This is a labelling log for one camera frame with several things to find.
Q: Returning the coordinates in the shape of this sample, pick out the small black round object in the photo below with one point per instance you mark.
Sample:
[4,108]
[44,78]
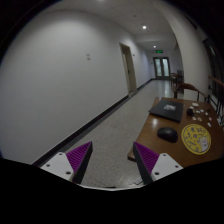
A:
[190,112]

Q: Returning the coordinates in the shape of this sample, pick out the yellow round mouse pad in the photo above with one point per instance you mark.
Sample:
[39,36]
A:
[196,139]

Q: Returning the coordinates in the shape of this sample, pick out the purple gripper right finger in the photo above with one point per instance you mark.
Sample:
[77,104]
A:
[153,166]

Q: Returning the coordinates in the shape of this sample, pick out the black computer mouse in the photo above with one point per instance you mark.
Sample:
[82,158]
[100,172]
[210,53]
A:
[167,133]

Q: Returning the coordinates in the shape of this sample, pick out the black closed laptop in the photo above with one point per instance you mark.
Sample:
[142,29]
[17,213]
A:
[168,110]

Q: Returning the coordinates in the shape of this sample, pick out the green exit sign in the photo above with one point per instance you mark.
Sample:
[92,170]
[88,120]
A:
[158,51]

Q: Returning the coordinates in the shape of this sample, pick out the glass double exit door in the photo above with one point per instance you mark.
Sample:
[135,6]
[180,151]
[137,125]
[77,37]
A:
[162,67]

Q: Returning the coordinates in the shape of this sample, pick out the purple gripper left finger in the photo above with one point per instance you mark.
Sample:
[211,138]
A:
[70,166]

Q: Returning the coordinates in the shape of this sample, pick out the beige corridor door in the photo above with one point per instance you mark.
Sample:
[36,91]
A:
[129,68]

